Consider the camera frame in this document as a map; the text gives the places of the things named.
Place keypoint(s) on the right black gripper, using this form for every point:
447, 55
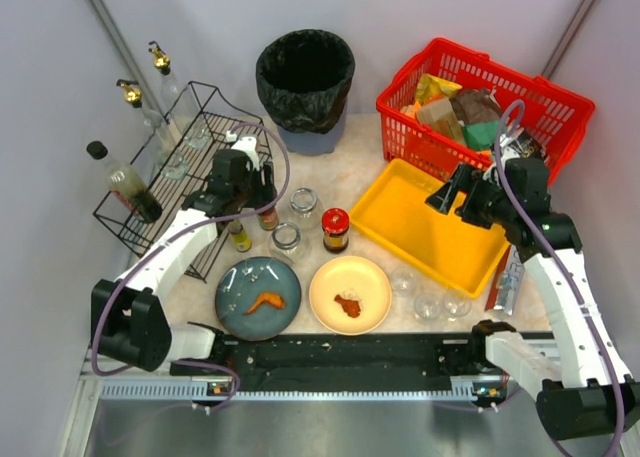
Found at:
470, 197

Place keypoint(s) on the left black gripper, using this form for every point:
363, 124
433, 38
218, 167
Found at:
265, 192

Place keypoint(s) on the red-brown sauce bottle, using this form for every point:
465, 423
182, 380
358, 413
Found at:
268, 219

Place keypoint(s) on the small yellow seasoning bottle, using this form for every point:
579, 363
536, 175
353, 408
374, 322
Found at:
239, 236

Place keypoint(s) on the gold-capped glass bottle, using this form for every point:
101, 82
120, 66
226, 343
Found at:
170, 162
180, 101

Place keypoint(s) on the black-capped dark sauce bottle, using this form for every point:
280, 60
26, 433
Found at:
126, 185

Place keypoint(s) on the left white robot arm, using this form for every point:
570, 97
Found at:
128, 321

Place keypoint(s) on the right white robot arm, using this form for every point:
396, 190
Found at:
590, 391

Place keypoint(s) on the green sponge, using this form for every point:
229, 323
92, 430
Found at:
480, 136

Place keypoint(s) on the yellow plastic tray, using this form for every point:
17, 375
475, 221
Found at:
393, 213

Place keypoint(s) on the brown cardboard box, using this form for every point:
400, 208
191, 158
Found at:
440, 116

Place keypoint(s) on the rear empty glass jar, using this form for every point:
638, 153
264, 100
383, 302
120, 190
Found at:
306, 209

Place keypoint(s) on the empty glass jar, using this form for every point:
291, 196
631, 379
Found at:
289, 244
306, 209

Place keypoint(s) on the front empty glass jar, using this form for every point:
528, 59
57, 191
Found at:
289, 244

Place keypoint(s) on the dark brown snack bag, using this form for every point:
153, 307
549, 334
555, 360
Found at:
473, 106

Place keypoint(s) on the black gold snack packet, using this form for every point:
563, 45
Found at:
526, 146

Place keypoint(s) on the left small glass cup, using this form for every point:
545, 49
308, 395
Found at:
404, 282

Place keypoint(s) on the small glass cup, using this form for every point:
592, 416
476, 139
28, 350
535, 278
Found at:
404, 282
456, 303
427, 307

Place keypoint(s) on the yellow snack bag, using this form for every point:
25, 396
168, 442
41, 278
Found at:
430, 88

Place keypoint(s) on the red-lidded sauce jar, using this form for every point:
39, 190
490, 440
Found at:
335, 225

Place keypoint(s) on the blue ceramic plate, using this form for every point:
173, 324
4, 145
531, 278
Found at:
240, 286

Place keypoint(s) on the right small glass cup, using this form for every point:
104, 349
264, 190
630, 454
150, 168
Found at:
456, 303

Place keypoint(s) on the chicken wing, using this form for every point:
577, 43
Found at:
270, 299

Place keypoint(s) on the silver foil packet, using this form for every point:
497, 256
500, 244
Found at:
506, 284

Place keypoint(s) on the middle small glass cup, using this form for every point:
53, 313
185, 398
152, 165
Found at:
427, 307

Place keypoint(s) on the red plastic shopping basket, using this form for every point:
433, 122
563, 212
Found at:
555, 117

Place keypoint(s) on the trash bin with black bag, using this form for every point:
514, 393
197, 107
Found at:
303, 80

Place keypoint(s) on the cream ceramic plate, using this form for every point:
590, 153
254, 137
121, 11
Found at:
352, 277

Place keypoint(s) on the chicken drumstick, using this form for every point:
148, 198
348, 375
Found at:
351, 307

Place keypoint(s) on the black wire rack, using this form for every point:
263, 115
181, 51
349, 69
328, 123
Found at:
216, 115

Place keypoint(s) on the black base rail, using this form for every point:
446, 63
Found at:
384, 362

